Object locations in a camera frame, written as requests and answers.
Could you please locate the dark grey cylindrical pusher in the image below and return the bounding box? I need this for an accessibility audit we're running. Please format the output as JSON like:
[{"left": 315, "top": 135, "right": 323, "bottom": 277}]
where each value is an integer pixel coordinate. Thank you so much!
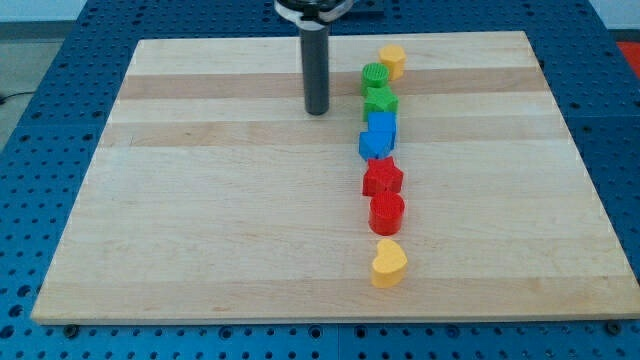
[{"left": 300, "top": 26, "right": 330, "bottom": 116}]

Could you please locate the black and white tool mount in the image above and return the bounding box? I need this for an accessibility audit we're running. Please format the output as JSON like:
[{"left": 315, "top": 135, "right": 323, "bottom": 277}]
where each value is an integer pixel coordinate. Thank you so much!
[{"left": 274, "top": 0, "right": 354, "bottom": 26}]

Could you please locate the green circle block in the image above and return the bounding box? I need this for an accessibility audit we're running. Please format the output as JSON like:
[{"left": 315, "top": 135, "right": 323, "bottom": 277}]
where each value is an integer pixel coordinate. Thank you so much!
[{"left": 361, "top": 62, "right": 389, "bottom": 96}]

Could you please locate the red circle block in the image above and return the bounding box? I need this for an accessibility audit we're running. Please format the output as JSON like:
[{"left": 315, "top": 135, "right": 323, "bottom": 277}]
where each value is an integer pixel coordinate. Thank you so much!
[{"left": 368, "top": 191, "right": 405, "bottom": 236}]

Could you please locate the yellow hexagon block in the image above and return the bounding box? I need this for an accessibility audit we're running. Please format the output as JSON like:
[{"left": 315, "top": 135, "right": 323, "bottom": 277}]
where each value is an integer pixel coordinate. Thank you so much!
[{"left": 378, "top": 44, "right": 407, "bottom": 81}]

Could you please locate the green star block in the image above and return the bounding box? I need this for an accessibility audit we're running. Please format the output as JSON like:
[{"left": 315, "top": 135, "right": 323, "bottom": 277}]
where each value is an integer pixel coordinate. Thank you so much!
[{"left": 363, "top": 85, "right": 399, "bottom": 122}]

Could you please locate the blue cube block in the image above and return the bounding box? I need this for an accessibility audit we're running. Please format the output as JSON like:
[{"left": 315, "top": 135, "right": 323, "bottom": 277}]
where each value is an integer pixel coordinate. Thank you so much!
[{"left": 367, "top": 112, "right": 397, "bottom": 149}]

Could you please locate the blue pentagon block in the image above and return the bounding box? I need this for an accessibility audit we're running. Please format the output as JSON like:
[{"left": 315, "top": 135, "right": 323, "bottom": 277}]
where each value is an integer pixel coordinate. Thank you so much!
[{"left": 358, "top": 131, "right": 394, "bottom": 161}]

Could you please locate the red star block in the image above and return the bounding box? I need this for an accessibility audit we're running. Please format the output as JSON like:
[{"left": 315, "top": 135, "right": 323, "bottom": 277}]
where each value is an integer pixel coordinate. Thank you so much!
[{"left": 362, "top": 156, "right": 404, "bottom": 197}]

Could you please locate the wooden board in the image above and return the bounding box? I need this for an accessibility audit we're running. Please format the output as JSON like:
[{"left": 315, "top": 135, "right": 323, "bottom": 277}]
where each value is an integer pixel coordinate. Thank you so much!
[{"left": 31, "top": 31, "right": 639, "bottom": 325}]

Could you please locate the yellow heart block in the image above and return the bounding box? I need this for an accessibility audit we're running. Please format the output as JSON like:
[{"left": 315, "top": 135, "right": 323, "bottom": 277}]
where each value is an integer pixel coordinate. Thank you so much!
[{"left": 371, "top": 238, "right": 408, "bottom": 288}]

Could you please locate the red object at right edge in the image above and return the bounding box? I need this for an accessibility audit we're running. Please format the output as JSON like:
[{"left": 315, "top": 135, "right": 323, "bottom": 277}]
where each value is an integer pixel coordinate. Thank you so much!
[{"left": 616, "top": 41, "right": 640, "bottom": 77}]

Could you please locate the black cable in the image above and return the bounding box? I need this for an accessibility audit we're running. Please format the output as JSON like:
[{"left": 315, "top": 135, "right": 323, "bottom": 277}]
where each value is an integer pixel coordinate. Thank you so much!
[{"left": 0, "top": 90, "right": 35, "bottom": 106}]

